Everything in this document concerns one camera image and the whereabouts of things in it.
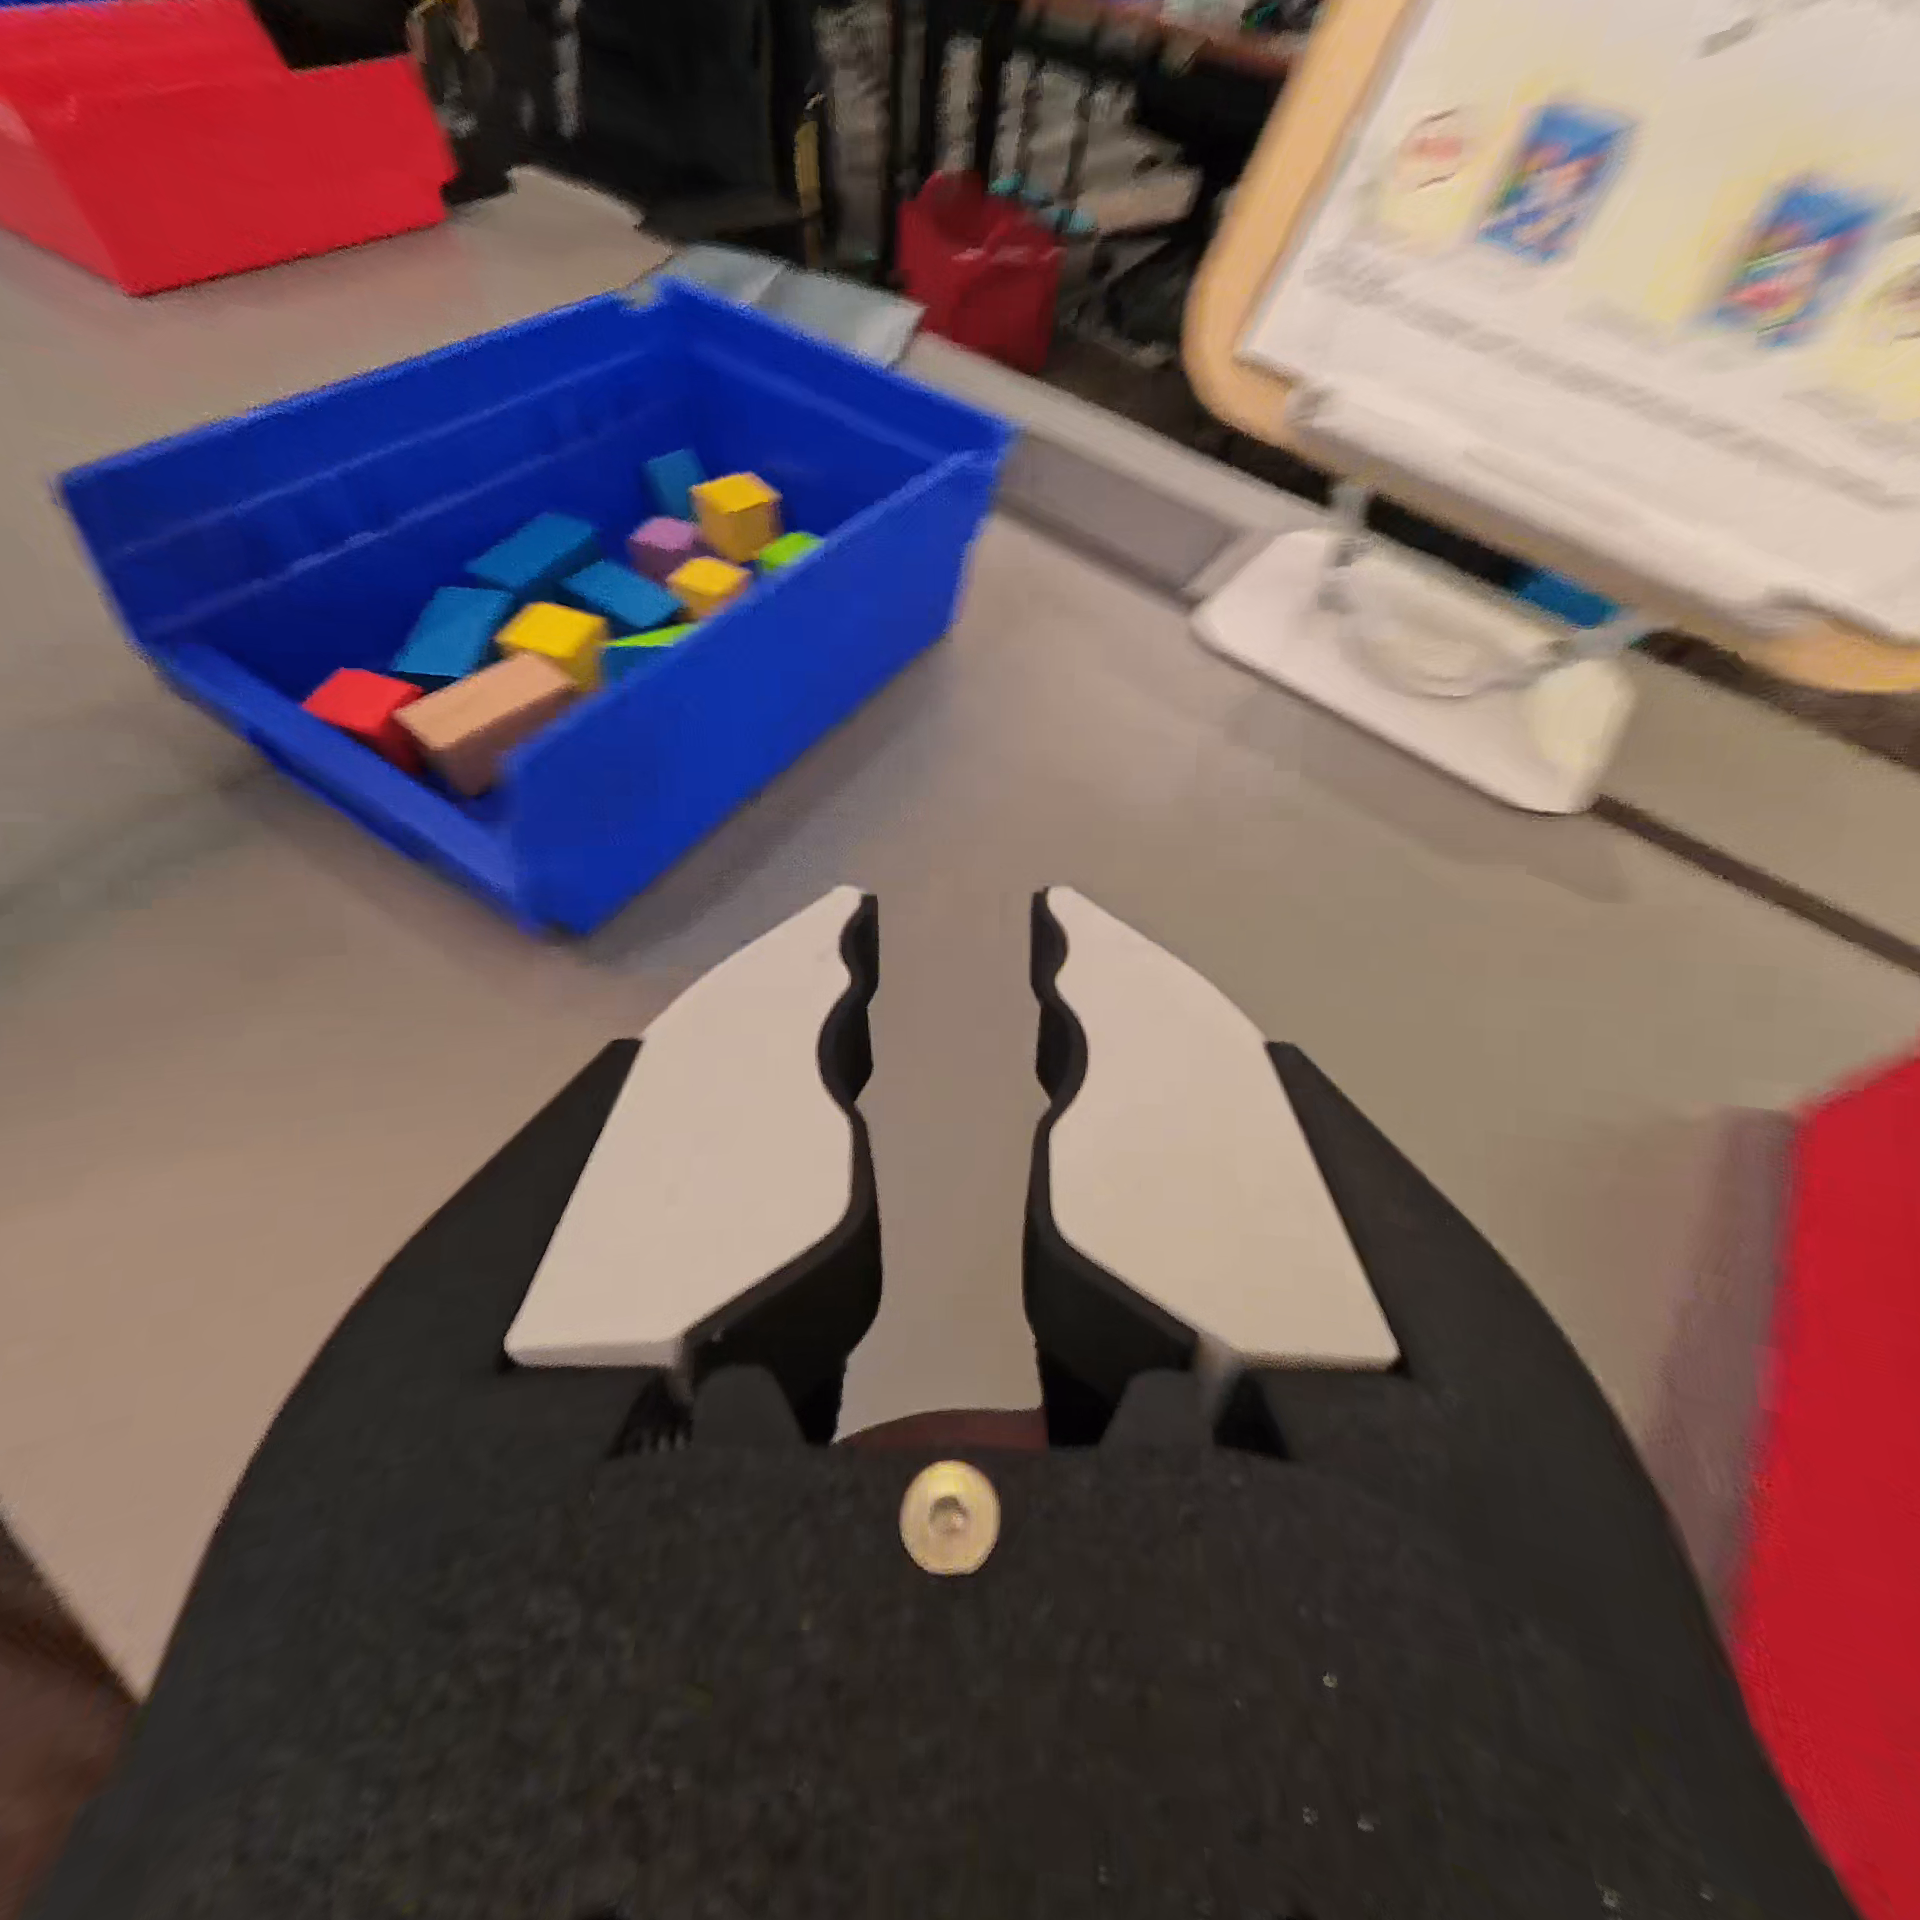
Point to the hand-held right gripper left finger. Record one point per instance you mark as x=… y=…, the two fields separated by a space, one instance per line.
x=706 y=1186

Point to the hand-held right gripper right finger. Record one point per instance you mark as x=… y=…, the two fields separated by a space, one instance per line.
x=1200 y=1186

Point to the blue plastic bin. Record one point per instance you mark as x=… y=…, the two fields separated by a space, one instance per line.
x=720 y=721

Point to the pile of coloured wooden blocks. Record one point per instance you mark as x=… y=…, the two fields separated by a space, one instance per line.
x=540 y=632

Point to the red plastic bin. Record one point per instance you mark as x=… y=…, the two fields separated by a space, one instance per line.
x=1845 y=1501
x=210 y=151

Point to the grey desk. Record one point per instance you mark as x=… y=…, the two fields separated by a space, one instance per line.
x=1410 y=930

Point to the white board stand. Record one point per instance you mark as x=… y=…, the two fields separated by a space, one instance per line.
x=1410 y=675

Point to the red bag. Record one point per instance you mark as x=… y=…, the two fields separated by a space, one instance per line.
x=982 y=265

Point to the instruction sheet board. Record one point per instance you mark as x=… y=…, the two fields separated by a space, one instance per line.
x=1621 y=299

